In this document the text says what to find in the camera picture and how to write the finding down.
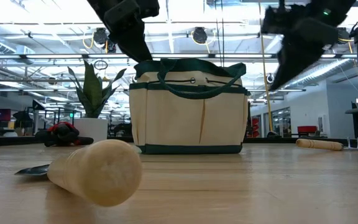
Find long yellow cable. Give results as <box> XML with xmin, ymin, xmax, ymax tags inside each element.
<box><xmin>257</xmin><ymin>0</ymin><xmax>279</xmax><ymax>138</ymax></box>

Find cream canvas bag green trim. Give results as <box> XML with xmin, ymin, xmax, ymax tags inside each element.
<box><xmin>129</xmin><ymin>58</ymin><xmax>251</xmax><ymax>156</ymax></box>

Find hand rake wooden handle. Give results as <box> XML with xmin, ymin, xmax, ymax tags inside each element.
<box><xmin>295</xmin><ymin>136</ymin><xmax>358</xmax><ymax>152</ymax></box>

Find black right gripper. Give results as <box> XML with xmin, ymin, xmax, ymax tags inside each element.
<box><xmin>260</xmin><ymin>2</ymin><xmax>340</xmax><ymax>91</ymax></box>

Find red seat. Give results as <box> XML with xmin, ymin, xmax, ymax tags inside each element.
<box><xmin>297</xmin><ymin>125</ymin><xmax>319</xmax><ymax>136</ymax></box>

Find red and black gardening gloves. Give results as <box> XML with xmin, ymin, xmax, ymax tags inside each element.
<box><xmin>35</xmin><ymin>121</ymin><xmax>94</xmax><ymax>147</ymax></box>

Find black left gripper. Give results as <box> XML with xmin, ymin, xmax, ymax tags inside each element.
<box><xmin>87</xmin><ymin>0</ymin><xmax>160</xmax><ymax>63</ymax></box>

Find black ceiling cable reel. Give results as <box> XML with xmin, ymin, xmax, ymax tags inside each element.
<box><xmin>192</xmin><ymin>27</ymin><xmax>208</xmax><ymax>45</ymax></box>
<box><xmin>336</xmin><ymin>27</ymin><xmax>351</xmax><ymax>44</ymax></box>
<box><xmin>92</xmin><ymin>27</ymin><xmax>117</xmax><ymax>54</ymax></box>

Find wide trowel wooden handle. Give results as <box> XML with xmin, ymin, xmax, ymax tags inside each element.
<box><xmin>14</xmin><ymin>139</ymin><xmax>144</xmax><ymax>208</ymax></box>

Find snake plant in white pot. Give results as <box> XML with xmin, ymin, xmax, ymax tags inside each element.
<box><xmin>67</xmin><ymin>60</ymin><xmax>127</xmax><ymax>144</ymax></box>

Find black cable with coil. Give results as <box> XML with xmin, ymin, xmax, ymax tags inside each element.
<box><xmin>213</xmin><ymin>0</ymin><xmax>226</xmax><ymax>60</ymax></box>

